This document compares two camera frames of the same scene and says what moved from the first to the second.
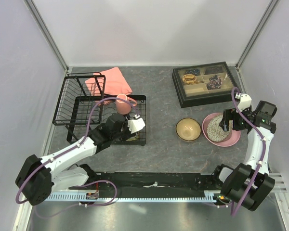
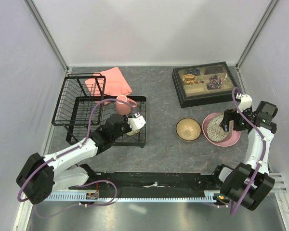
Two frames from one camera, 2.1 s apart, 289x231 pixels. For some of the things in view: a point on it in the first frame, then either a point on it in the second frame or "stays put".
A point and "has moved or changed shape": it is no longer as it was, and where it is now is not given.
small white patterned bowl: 132,138 has moved or changed shape
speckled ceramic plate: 215,133 stays put
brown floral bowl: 188,129 stays put
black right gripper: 230,114 stays put
